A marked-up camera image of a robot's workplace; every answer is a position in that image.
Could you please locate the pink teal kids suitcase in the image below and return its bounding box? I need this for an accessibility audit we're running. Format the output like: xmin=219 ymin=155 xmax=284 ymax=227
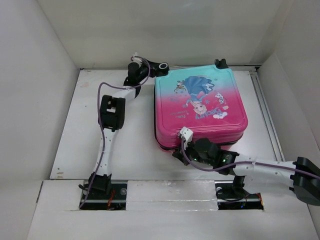
xmin=154 ymin=58 xmax=248 ymax=150

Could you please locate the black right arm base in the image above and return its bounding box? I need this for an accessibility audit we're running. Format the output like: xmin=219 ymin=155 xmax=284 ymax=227
xmin=215 ymin=176 xmax=264 ymax=211

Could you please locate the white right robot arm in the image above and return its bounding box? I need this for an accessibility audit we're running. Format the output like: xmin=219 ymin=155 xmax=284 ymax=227
xmin=172 ymin=137 xmax=320 ymax=206

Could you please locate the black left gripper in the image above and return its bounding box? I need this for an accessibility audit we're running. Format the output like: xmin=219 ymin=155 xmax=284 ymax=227
xmin=137 ymin=58 xmax=165 ymax=83

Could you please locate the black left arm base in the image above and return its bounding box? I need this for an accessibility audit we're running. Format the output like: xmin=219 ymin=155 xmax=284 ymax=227
xmin=78 ymin=175 xmax=128 ymax=211

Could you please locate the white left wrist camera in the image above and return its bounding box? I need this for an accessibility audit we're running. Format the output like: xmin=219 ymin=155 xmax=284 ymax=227
xmin=130 ymin=52 xmax=143 ymax=63

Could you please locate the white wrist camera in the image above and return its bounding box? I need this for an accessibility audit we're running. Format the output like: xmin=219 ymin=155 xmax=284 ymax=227
xmin=178 ymin=126 xmax=194 ymax=143
xmin=130 ymin=52 xmax=143 ymax=63

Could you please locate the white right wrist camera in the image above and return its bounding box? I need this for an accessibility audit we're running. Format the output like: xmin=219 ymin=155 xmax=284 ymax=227
xmin=178 ymin=126 xmax=194 ymax=143

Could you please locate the white foam cover panel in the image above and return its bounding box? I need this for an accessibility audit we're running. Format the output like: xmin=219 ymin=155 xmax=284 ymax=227
xmin=126 ymin=180 xmax=218 ymax=212

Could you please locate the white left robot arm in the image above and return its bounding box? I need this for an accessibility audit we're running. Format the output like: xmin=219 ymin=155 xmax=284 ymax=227
xmin=85 ymin=56 xmax=170 ymax=199

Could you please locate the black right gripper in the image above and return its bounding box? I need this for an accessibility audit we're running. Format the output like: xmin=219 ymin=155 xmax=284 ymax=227
xmin=172 ymin=137 xmax=214 ymax=166

